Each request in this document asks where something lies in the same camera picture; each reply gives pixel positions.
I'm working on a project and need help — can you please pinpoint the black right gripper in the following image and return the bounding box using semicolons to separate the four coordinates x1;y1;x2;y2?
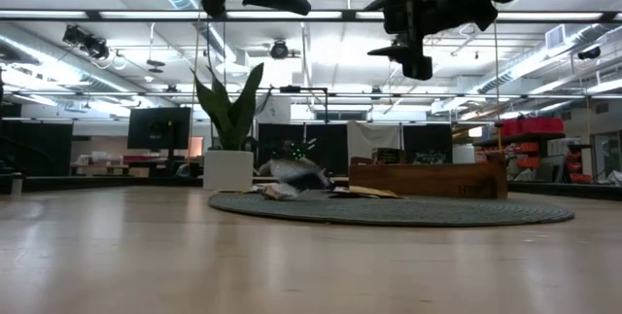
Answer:
363;0;500;81

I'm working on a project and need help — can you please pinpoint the dark blue tea packet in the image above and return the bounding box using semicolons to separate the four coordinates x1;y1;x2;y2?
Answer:
411;150;449;165

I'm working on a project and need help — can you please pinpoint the tan tea packet with barcode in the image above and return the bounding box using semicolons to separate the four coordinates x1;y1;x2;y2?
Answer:
333;185;400;200

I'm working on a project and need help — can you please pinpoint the brown vanilla apple tea packet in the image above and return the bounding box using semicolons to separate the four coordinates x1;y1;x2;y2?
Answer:
247;182;298;201
266;157;334;192

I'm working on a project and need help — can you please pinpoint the wooden tea organizer box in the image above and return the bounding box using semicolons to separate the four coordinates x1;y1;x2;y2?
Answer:
348;151;509;200

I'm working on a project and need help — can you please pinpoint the black overhead light bar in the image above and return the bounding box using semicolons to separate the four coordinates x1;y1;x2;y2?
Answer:
0;9;622;24

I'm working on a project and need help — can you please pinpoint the black round spot lamp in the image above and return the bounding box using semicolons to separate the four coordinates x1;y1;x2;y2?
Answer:
269;39;291;61

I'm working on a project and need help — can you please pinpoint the white hanging sheet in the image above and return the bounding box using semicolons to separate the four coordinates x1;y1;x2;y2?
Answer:
346;121;402;159

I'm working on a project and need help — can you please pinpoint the black partition panel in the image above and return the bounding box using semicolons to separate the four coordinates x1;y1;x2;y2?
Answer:
257;122;349;177
402;123;454;164
0;119;74;178

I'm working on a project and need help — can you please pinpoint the green snake plant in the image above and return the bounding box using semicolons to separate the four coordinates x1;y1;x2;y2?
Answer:
191;63;266;153

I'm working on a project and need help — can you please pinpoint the white plastic container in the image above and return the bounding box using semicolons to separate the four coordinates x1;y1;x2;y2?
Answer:
451;143;476;165

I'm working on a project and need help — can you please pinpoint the black computer monitor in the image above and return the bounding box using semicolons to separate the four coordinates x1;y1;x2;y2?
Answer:
126;106;192;151

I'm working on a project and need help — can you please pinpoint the person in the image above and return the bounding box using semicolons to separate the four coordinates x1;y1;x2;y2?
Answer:
271;139;315;162

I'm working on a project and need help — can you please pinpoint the large red storage bin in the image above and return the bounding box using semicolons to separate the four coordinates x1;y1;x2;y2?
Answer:
521;117;566;135

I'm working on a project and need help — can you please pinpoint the black storage shelf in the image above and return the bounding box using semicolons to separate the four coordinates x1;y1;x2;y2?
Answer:
473;131;595;184

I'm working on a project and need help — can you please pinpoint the white plant pot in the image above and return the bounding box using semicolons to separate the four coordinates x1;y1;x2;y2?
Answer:
202;150;255;192

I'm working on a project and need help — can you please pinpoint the round grey woven mat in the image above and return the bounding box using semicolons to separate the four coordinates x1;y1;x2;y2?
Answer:
207;192;575;228

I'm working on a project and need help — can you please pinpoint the cluttered office desk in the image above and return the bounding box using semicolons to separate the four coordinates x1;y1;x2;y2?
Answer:
72;151;205;179

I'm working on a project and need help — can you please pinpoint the black camera stand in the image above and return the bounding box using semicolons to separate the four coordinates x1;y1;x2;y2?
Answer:
279;84;330;125

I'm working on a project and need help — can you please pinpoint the small black hanging camera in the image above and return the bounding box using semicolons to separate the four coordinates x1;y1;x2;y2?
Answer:
576;45;602;61

